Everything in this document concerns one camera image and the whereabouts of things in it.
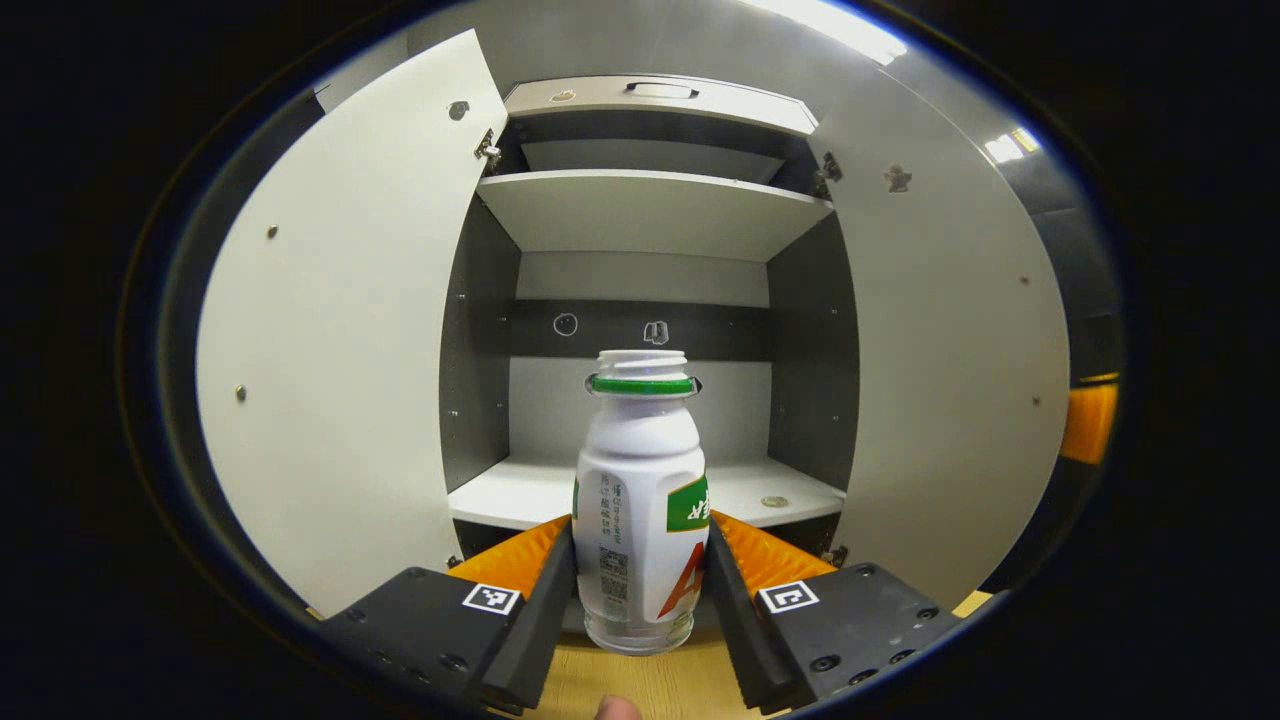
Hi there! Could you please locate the white and grey cabinet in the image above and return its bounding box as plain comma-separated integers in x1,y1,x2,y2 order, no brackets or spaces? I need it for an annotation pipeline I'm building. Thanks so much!
438,73,861,571

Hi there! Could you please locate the white cabinet door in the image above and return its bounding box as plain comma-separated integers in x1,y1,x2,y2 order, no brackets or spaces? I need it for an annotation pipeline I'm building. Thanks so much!
195,28,509,619
808,75,1072,611

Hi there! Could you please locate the beige cabinet drawer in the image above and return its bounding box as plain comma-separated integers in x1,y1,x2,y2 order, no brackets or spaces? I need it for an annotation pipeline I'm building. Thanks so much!
503,74,821,138

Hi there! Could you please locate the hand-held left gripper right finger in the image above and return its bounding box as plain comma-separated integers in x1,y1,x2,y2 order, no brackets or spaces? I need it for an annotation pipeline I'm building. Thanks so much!
703,510,969,716

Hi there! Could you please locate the white bottle with green band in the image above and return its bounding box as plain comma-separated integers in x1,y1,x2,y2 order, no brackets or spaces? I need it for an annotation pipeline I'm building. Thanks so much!
572,349,713,657

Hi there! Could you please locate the long ceiling light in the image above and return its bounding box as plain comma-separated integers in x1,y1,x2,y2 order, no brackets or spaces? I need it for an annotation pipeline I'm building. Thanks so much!
740,0,909,66

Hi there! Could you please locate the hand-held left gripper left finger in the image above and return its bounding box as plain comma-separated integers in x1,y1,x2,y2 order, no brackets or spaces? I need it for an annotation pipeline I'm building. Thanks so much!
318,515,578,716

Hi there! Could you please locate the small ceiling light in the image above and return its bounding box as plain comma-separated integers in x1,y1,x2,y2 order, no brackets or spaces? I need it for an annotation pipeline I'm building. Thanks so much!
985,127,1041,164

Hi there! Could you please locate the black backdrop cloth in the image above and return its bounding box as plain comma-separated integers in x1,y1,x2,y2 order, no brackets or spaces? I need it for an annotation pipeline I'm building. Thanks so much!
150,88,326,611
1000,150,1126,591

